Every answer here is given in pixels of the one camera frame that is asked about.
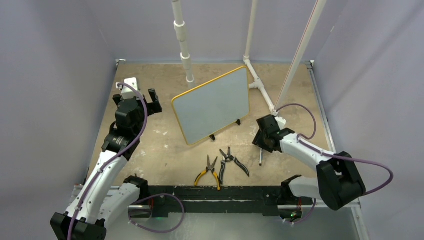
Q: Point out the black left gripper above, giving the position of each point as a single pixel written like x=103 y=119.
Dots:
x=152 y=107

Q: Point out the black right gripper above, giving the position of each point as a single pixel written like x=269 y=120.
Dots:
x=258 y=140

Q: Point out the white whiteboard marker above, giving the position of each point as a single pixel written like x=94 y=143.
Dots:
x=261 y=156

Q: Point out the yellow framed whiteboard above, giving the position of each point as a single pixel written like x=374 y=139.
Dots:
x=212 y=106

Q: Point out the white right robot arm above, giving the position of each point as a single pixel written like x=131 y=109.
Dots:
x=337 y=182

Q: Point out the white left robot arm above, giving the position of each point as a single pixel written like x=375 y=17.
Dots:
x=92 y=212

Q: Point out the black base bar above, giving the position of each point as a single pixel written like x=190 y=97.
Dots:
x=264 y=200

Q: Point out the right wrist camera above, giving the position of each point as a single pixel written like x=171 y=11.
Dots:
x=281 y=122

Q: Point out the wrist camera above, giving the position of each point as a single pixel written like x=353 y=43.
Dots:
x=129 y=88
x=281 y=122

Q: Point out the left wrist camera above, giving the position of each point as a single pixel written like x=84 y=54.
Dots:
x=129 y=88

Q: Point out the black grey wire stripper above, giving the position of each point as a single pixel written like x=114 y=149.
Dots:
x=228 y=158

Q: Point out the white PVC pipe frame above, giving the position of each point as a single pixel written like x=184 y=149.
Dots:
x=218 y=29

